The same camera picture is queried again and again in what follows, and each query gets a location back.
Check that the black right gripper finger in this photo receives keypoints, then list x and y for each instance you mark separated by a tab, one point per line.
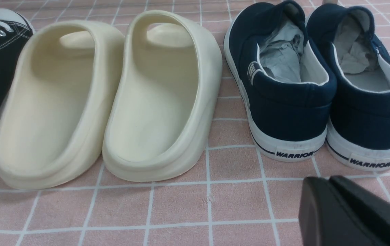
338	212

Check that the navy slip-on shoe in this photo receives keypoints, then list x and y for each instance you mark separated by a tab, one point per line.
286	86
359	124

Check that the pink checked tablecloth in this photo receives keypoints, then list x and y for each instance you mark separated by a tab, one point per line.
232	196

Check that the cream slipper right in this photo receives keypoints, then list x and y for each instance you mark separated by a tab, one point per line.
164	106

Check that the cream slipper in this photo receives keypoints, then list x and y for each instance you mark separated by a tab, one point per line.
58	106
164	106

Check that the cream slipper left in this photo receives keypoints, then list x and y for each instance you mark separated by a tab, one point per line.
58	106

